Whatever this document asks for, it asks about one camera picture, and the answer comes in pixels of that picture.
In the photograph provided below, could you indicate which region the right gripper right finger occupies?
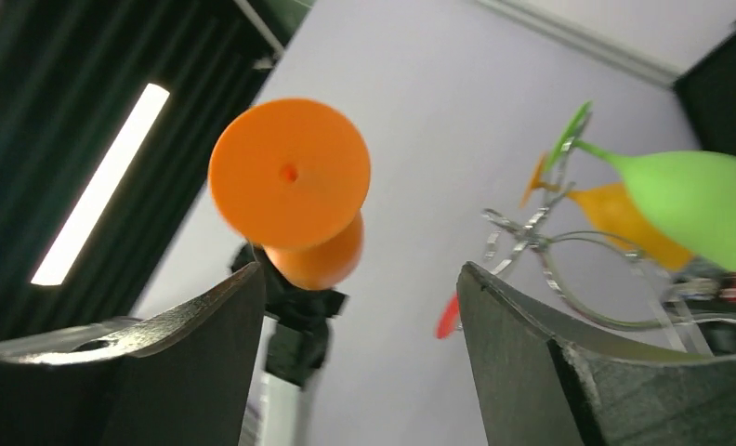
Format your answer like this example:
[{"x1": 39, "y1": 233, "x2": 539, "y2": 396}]
[{"x1": 457, "y1": 262, "x2": 736, "y2": 445}]

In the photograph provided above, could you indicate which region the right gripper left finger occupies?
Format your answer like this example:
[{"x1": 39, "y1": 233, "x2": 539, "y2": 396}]
[{"x1": 0, "y1": 263, "x2": 265, "y2": 445}]

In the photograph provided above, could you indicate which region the yellow-orange plastic wine glass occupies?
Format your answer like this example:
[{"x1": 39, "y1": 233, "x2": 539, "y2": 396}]
[{"x1": 519, "y1": 152, "x2": 695, "y2": 273}]

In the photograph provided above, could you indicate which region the orange plastic wine glass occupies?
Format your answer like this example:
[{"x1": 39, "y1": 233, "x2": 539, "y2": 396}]
[{"x1": 207, "y1": 98, "x2": 371, "y2": 290}]

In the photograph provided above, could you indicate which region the green plastic wine glass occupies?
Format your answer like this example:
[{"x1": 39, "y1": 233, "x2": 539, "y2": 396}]
[{"x1": 543, "y1": 101, "x2": 736, "y2": 271}]

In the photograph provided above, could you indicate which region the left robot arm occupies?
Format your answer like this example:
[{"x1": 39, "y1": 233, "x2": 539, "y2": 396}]
[{"x1": 230, "y1": 243, "x2": 348, "y2": 445}]

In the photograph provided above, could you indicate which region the red plastic wine glass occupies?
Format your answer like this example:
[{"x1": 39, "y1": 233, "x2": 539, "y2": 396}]
[{"x1": 435, "y1": 292, "x2": 461, "y2": 339}]

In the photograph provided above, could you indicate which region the chrome wine glass rack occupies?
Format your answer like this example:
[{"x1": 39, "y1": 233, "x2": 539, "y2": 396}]
[{"x1": 483, "y1": 149, "x2": 736, "y2": 355}]

